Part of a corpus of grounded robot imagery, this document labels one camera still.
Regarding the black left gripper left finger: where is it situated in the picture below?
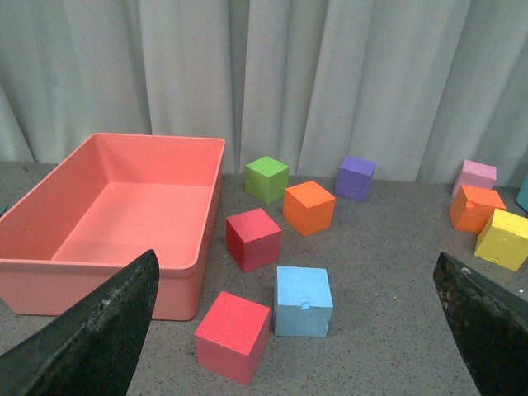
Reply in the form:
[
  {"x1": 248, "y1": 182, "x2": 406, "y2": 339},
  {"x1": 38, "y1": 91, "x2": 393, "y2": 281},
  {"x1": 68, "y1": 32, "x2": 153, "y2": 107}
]
[{"x1": 1, "y1": 250, "x2": 159, "y2": 395}]

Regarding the yellow foam block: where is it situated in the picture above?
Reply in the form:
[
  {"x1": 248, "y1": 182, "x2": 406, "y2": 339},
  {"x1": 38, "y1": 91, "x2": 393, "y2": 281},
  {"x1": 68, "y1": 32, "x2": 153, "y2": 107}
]
[{"x1": 474, "y1": 209, "x2": 527, "y2": 271}]

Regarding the light blue plastic bin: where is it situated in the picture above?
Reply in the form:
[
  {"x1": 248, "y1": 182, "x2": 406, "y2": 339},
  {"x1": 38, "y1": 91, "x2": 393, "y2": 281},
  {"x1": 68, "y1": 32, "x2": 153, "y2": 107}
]
[{"x1": 515, "y1": 175, "x2": 528, "y2": 212}]

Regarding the pink foam block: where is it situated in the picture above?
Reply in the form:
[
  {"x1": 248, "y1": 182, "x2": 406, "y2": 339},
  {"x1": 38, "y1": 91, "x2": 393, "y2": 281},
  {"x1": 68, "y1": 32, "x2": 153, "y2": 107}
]
[{"x1": 451, "y1": 160, "x2": 497, "y2": 198}]

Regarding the dark red foam block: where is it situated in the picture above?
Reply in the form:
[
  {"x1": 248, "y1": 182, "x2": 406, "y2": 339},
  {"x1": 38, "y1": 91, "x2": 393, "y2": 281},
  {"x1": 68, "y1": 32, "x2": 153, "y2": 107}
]
[{"x1": 225, "y1": 208, "x2": 282, "y2": 273}]

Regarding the purple foam block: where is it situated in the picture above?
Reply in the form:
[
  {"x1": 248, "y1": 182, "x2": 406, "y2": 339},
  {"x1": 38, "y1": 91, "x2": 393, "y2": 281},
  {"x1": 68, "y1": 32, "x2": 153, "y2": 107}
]
[{"x1": 334, "y1": 156, "x2": 376, "y2": 202}]

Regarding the chipped orange foam block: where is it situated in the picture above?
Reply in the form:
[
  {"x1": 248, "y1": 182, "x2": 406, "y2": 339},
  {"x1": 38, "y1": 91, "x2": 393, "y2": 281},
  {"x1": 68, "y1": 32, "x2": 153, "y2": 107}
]
[{"x1": 449, "y1": 185, "x2": 507, "y2": 235}]

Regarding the pink plastic bin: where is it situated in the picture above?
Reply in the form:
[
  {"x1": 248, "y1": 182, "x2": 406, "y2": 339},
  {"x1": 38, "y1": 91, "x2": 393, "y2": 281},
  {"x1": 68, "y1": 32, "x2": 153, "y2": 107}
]
[{"x1": 1, "y1": 133, "x2": 225, "y2": 321}]

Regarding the green foam block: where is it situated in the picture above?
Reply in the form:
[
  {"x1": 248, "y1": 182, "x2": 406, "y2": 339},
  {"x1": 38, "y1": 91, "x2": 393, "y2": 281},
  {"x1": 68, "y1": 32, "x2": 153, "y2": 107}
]
[{"x1": 244, "y1": 156, "x2": 290, "y2": 204}]

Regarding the grey pleated curtain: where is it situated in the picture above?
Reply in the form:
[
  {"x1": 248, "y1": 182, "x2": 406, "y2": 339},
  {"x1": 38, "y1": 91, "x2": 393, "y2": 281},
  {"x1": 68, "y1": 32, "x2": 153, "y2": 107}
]
[{"x1": 1, "y1": 1, "x2": 527, "y2": 186}]

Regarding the light blue foam block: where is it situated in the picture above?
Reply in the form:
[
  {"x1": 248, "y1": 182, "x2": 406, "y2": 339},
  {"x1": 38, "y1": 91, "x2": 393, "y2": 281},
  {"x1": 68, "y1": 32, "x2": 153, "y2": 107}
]
[{"x1": 274, "y1": 266, "x2": 333, "y2": 337}]

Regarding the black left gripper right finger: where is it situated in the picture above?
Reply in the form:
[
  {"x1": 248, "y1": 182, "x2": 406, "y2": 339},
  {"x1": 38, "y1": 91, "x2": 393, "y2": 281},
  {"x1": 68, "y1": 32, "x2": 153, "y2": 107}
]
[{"x1": 433, "y1": 252, "x2": 527, "y2": 395}]

